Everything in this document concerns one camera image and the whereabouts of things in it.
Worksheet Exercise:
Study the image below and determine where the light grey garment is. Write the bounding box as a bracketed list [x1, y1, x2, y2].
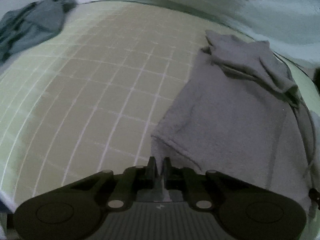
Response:
[151, 30, 319, 213]

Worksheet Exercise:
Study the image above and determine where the green grid cutting mat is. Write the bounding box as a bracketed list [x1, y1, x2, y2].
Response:
[0, 0, 320, 205]

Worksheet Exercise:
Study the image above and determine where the dark blue-grey garment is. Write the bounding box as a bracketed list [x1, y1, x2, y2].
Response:
[1, 0, 77, 64]

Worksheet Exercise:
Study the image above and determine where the pale printed backdrop sheet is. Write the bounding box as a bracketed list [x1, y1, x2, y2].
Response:
[81, 0, 319, 68]

